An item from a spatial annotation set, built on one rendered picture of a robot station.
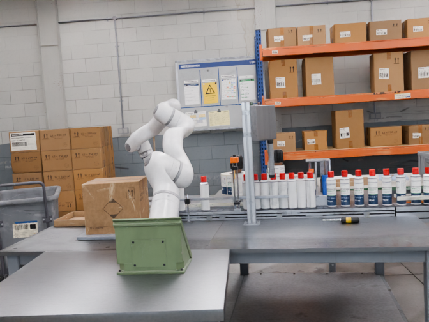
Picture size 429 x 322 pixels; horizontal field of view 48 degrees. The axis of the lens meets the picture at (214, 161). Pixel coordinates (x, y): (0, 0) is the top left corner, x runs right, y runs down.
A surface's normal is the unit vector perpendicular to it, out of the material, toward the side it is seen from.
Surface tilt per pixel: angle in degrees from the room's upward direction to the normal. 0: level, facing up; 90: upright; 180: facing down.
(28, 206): 93
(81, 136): 90
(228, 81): 87
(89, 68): 90
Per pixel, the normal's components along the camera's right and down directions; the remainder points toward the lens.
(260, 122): 0.71, 0.02
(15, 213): 0.26, 0.13
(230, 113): -0.06, 0.10
